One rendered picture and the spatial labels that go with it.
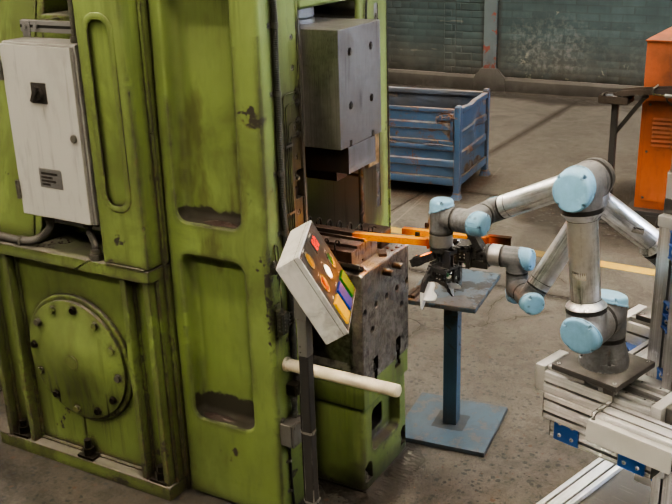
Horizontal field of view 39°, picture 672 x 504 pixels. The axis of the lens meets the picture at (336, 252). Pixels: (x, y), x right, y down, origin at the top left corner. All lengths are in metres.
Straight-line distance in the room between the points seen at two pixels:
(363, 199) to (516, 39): 7.72
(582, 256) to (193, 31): 1.45
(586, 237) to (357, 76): 1.04
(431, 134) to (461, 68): 4.43
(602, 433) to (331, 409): 1.20
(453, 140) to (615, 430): 4.58
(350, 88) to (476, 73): 8.30
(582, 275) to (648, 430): 0.48
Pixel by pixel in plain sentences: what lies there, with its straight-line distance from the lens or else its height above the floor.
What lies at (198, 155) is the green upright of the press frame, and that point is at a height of 1.35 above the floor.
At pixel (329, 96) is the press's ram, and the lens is 3.18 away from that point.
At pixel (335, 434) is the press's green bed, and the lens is 3.69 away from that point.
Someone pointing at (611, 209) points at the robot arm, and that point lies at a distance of 3.25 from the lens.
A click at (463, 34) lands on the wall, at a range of 11.51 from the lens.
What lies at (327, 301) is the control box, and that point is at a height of 1.06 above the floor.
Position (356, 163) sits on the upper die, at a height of 1.30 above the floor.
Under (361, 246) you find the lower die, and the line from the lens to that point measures 3.42.
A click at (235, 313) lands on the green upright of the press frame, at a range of 3.40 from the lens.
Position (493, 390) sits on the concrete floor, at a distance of 4.49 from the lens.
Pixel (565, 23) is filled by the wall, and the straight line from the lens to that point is 11.05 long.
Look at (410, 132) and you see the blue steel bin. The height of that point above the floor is 0.49.
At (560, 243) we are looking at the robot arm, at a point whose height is 1.11.
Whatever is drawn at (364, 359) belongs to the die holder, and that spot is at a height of 0.58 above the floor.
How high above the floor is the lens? 2.15
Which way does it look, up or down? 20 degrees down
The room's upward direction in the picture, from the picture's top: 2 degrees counter-clockwise
